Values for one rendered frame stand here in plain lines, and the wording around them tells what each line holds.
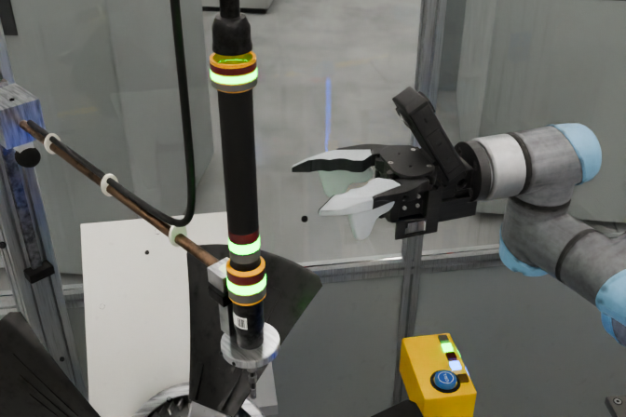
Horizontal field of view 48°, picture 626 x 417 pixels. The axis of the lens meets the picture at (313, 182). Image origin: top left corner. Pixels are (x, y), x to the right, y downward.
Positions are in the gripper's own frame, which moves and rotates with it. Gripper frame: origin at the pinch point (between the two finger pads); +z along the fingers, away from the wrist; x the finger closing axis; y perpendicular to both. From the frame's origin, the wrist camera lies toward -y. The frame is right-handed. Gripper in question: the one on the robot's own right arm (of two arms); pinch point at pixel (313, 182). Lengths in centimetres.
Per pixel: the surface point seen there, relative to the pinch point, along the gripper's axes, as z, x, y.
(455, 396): -32, 15, 59
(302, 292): -2.1, 10.5, 24.1
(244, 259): 8.4, -2.0, 6.9
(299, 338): -19, 67, 88
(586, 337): -99, 53, 99
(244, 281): 8.6, -2.5, 9.5
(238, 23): 7.7, -1.9, -18.9
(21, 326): 34.4, 16.2, 24.6
